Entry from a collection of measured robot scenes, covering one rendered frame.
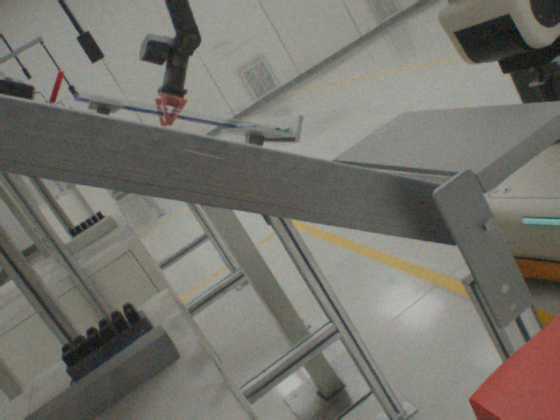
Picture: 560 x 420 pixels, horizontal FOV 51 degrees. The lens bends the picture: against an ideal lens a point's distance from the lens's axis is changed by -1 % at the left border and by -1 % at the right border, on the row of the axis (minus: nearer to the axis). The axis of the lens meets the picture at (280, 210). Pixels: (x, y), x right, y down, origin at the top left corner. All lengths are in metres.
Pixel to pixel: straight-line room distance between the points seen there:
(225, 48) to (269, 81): 0.81
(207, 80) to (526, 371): 8.62
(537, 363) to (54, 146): 0.40
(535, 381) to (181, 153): 0.35
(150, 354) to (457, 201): 0.53
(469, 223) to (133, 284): 1.56
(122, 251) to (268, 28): 7.42
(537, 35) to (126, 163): 1.01
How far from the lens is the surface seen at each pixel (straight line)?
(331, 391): 1.76
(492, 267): 0.63
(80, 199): 5.51
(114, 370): 0.93
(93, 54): 0.97
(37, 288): 1.26
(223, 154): 0.54
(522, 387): 0.29
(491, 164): 1.04
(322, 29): 9.50
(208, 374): 0.83
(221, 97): 8.88
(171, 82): 1.61
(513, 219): 1.62
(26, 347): 2.09
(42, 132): 0.53
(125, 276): 2.03
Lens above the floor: 0.97
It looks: 15 degrees down
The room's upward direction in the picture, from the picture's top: 31 degrees counter-clockwise
